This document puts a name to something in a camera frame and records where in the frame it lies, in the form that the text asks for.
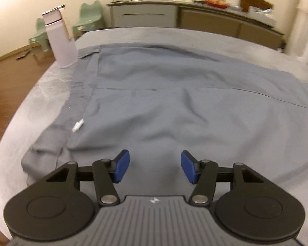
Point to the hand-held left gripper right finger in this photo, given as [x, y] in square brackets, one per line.
[188, 167]

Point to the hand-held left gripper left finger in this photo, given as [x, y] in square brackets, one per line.
[122, 166]

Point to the blue-grey garment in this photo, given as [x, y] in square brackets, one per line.
[169, 112]

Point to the white water bottle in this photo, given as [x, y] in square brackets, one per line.
[61, 38]

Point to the phone on floor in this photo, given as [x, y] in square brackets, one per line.
[23, 55]

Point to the large green stool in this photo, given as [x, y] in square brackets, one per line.
[88, 18]

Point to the grey television cabinet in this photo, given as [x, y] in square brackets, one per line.
[143, 15]

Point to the small green stool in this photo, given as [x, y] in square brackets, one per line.
[39, 34]

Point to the dark phone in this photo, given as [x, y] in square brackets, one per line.
[117, 0]

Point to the red fruit plate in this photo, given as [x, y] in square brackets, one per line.
[214, 1]

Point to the grey storage box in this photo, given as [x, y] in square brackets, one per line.
[263, 16]

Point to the wooden chess board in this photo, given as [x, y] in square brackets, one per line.
[246, 1]

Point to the cream curtain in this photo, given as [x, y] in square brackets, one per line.
[305, 25]

